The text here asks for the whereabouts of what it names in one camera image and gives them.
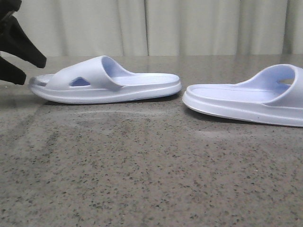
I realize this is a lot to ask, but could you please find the light blue slipper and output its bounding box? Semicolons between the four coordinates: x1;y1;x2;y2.
182;64;303;127
29;56;181;104

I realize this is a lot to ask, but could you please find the black image-left gripper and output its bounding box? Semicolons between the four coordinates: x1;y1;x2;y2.
0;0;46;85

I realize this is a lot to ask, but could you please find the beige background curtain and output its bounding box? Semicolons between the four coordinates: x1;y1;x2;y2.
15;0;303;57

